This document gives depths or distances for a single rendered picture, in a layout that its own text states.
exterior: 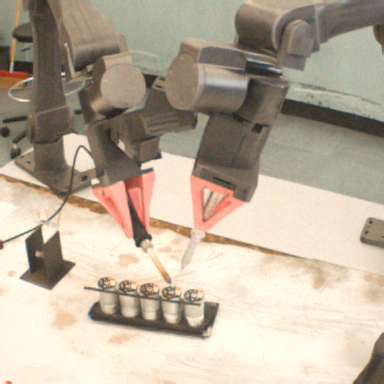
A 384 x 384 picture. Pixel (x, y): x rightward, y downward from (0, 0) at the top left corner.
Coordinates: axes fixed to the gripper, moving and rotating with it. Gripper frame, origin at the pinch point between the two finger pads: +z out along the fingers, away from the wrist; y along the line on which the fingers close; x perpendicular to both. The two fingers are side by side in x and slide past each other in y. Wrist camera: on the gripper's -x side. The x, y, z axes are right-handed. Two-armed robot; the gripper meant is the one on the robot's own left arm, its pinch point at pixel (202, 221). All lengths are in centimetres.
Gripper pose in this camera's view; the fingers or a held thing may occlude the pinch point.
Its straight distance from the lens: 75.5
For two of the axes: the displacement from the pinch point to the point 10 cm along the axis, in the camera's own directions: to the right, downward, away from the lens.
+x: 9.3, 3.5, 0.6
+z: -3.3, 8.0, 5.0
